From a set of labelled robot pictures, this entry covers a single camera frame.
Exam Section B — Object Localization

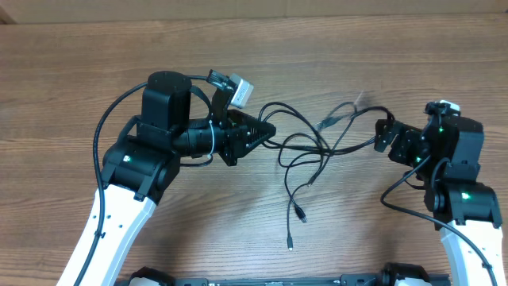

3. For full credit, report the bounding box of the thin black USB cable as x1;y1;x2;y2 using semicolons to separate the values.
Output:
283;114;356;251

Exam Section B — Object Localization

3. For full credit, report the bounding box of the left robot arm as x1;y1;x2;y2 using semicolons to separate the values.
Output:
58;71;276;285

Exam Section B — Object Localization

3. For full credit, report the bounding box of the right camera cable black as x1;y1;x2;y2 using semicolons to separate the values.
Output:
379;114;497;286

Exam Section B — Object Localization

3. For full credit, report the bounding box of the camera cable black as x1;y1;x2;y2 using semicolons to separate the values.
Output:
379;114;497;286
58;71;217;285

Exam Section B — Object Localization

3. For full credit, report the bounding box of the left camera cable black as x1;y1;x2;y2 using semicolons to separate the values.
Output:
58;71;217;285

